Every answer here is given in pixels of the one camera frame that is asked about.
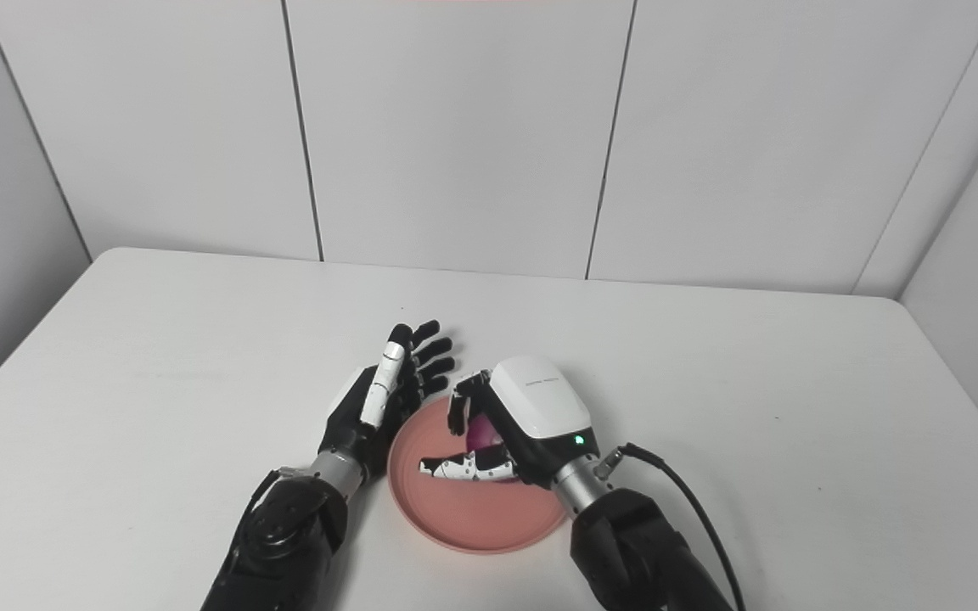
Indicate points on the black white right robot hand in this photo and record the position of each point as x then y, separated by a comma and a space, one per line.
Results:
540, 416

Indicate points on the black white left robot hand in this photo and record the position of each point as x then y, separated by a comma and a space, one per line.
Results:
370, 407

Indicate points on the purple red onion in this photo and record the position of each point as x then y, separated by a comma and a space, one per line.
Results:
484, 436

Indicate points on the pink round plate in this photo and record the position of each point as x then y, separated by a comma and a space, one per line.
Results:
476, 513

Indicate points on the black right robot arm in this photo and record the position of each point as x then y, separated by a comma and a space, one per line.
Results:
633, 543

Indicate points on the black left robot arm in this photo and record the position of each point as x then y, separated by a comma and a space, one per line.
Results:
285, 535

